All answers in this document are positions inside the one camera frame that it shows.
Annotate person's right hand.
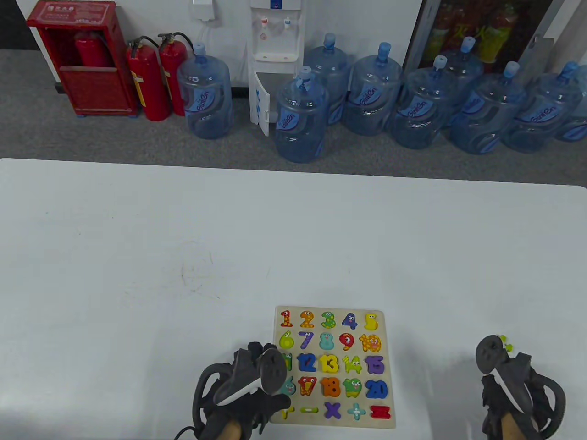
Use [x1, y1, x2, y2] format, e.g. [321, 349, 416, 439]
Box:
[481, 352, 553, 440]

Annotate person's left hand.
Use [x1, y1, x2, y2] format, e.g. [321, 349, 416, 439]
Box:
[198, 342, 293, 440]

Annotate wooden math block puzzle board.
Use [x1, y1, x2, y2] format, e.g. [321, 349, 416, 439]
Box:
[270, 306, 397, 430]

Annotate person's right forearm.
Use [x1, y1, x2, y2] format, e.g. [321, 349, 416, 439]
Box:
[500, 412, 524, 440]

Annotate grey left hand controller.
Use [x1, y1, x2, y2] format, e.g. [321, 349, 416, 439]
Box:
[193, 348, 287, 431]

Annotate row of blue water jugs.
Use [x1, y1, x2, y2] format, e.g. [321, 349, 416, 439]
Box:
[177, 32, 587, 164]

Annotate red fire extinguisher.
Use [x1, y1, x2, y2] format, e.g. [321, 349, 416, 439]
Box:
[157, 32, 193, 117]
[75, 31, 111, 68]
[127, 36, 171, 122]

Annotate red fire extinguisher cabinet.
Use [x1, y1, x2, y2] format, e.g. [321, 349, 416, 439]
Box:
[26, 0, 138, 117]

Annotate white water dispenser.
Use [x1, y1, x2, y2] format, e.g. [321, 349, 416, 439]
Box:
[248, 0, 307, 137]

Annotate glass door display cabinet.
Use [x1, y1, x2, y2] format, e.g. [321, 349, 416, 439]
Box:
[404, 0, 587, 76]

